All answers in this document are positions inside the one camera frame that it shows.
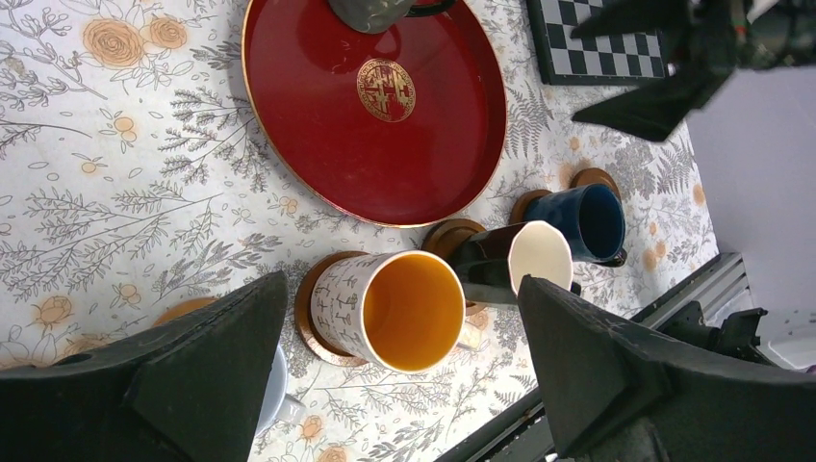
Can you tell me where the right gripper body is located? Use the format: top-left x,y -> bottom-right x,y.
685,1 -> 815,80

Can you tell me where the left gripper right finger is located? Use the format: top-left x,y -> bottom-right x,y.
518,276 -> 815,461

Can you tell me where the light wooden coaster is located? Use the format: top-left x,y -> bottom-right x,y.
153,296 -> 217,327

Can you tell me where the dark green mug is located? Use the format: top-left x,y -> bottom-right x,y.
328,0 -> 456,35

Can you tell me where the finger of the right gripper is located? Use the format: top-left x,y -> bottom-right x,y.
571,0 -> 690,39
572,66 -> 731,141

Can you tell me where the light blue mug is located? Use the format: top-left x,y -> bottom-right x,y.
255,345 -> 306,437

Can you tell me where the black mug cream inside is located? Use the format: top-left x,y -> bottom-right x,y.
446,220 -> 573,307

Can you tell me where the patterned mug orange inside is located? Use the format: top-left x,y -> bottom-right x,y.
307,250 -> 466,373

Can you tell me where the dark blue mug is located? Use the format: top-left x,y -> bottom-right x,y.
523,184 -> 627,268

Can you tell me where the red round tray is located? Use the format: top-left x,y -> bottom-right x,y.
242,1 -> 507,227

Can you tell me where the black and white chessboard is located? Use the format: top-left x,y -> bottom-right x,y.
526,0 -> 667,86

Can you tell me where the aluminium rail frame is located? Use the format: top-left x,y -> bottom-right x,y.
631,252 -> 750,328

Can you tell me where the floral tablecloth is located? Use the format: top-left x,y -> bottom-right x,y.
1,1 -> 718,461

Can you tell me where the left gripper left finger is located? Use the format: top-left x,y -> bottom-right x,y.
1,271 -> 288,461

